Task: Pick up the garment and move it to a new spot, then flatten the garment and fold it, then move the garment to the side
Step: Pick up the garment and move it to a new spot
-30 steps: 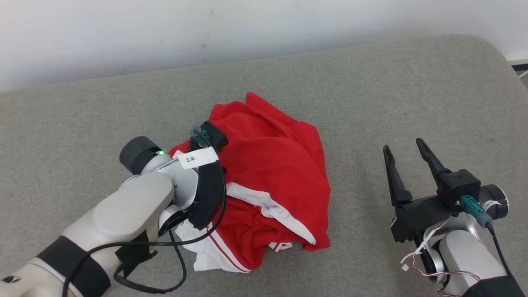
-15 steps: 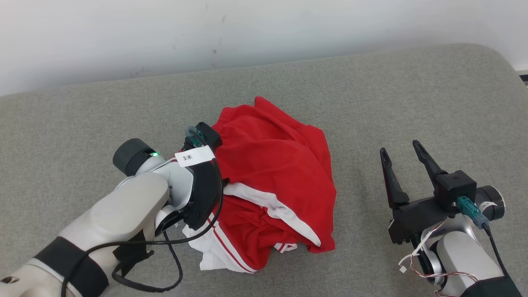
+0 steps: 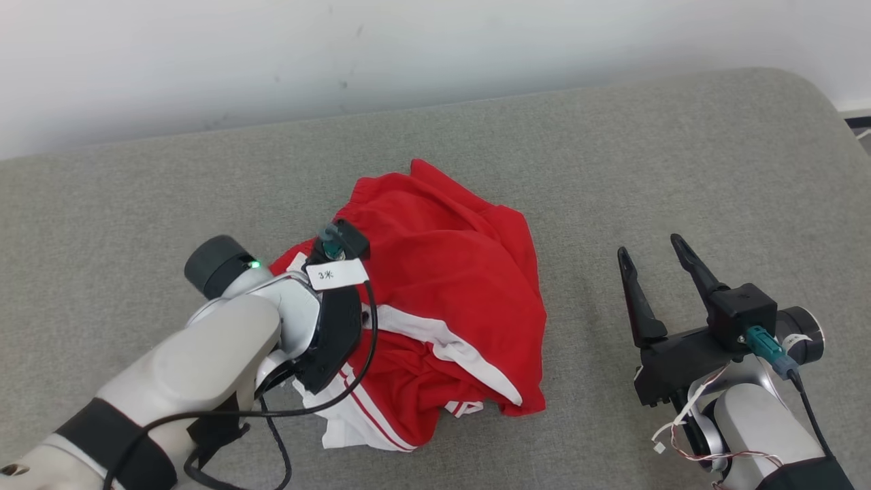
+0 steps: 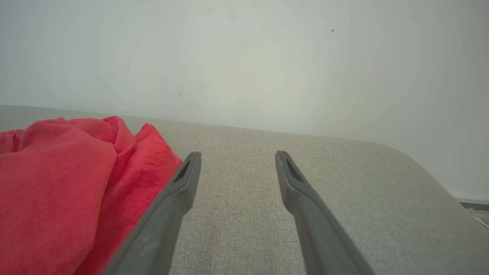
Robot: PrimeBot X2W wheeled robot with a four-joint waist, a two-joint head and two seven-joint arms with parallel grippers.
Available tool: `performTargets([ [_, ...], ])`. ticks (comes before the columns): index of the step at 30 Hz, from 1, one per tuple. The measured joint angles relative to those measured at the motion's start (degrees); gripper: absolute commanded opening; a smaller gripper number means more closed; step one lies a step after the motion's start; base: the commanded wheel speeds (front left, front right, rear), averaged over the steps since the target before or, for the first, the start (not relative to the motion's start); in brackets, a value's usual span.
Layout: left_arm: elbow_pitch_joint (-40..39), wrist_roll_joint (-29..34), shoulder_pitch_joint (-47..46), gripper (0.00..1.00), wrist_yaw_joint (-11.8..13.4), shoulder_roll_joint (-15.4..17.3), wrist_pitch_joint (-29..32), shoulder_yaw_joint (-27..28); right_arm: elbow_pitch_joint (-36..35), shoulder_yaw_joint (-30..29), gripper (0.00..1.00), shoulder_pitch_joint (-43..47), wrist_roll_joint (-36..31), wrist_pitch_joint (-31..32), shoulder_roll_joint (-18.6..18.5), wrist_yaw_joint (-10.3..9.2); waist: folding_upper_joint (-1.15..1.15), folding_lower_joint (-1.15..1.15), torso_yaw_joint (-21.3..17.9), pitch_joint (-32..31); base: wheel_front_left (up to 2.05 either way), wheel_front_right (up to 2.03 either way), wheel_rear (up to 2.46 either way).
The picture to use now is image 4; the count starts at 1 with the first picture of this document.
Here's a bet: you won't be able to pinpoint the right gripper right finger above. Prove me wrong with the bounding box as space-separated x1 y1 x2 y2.
275 150 377 275

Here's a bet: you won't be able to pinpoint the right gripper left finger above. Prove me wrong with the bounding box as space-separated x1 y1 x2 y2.
101 152 202 275

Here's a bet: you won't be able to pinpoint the red Bulls shorts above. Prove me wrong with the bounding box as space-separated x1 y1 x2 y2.
0 116 184 275

